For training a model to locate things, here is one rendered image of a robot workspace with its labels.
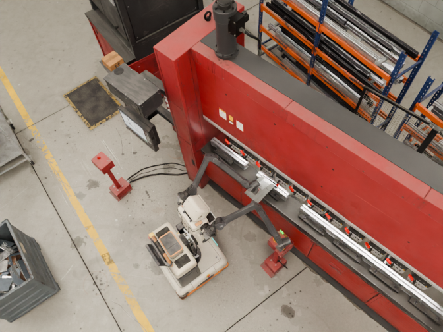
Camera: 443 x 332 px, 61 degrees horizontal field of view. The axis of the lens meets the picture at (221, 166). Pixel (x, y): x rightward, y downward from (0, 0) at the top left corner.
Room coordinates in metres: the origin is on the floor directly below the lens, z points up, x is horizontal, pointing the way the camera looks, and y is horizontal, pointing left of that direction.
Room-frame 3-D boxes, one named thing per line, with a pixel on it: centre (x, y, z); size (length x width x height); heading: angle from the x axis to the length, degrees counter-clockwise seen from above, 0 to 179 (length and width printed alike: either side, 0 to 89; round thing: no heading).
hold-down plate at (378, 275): (0.68, -1.36, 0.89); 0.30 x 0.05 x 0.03; 42
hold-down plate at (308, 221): (1.28, -0.83, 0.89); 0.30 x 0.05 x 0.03; 42
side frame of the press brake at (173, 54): (2.61, 0.06, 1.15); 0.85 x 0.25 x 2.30; 132
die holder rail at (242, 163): (2.17, -0.10, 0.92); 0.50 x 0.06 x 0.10; 42
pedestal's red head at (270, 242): (1.17, -0.51, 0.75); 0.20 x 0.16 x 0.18; 34
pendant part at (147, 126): (2.28, 0.75, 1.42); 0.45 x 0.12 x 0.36; 43
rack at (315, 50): (3.62, -1.52, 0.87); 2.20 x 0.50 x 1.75; 31
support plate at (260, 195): (1.67, -0.36, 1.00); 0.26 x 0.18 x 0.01; 132
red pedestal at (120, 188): (2.34, 1.36, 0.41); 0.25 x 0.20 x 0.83; 132
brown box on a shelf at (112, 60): (3.65, 1.23, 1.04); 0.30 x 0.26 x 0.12; 31
